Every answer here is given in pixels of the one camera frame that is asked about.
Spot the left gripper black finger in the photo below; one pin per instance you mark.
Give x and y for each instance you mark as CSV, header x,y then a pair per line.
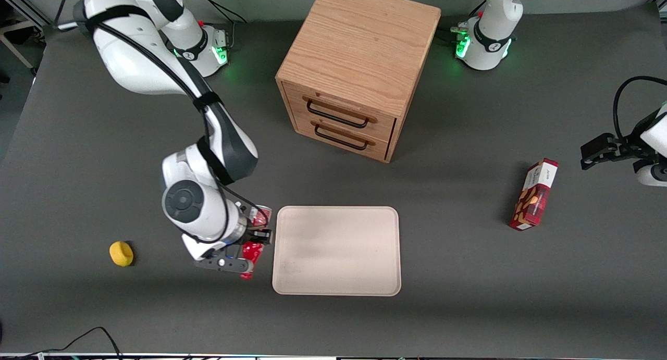
x,y
599,149

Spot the aluminium frame rail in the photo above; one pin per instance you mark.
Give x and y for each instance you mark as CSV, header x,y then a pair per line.
x,y
26,4

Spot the wooden drawer front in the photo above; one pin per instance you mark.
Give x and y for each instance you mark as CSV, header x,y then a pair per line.
x,y
383,126
378,147

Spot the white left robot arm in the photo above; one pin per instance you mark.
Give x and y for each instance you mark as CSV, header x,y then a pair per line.
x,y
490,37

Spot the beige rectangular tray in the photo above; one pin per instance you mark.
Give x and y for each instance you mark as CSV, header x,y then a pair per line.
x,y
338,250

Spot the red tartan shortbread box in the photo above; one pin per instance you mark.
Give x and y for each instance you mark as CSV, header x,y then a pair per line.
x,y
534,198

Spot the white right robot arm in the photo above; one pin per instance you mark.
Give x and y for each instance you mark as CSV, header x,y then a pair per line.
x,y
130,52

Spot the red coke bottle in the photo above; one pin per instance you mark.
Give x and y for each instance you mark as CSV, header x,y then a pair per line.
x,y
252,253

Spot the wooden drawer cabinet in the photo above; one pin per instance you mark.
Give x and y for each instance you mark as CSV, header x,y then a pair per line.
x,y
359,42

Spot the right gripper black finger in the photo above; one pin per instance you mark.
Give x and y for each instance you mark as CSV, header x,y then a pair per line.
x,y
264,236

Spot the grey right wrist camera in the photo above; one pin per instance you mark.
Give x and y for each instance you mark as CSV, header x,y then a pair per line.
x,y
224,265

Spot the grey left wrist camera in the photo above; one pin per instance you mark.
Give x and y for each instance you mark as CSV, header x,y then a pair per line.
x,y
649,176

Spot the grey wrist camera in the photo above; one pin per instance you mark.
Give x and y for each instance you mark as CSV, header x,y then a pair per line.
x,y
224,265
649,176

